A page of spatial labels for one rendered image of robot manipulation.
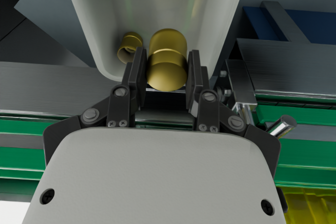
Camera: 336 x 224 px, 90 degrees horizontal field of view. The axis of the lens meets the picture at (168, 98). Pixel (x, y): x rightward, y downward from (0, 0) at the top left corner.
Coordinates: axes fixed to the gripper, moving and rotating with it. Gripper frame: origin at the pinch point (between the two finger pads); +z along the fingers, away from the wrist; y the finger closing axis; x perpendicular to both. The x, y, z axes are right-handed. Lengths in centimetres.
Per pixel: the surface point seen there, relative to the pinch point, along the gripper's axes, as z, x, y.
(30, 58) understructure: 43, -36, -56
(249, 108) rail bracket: 2.5, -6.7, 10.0
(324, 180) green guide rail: -2.8, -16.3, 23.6
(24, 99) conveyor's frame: 8.3, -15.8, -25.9
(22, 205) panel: -6.5, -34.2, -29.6
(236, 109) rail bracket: 2.7, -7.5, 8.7
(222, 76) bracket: 9.8, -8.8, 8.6
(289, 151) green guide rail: -1.8, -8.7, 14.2
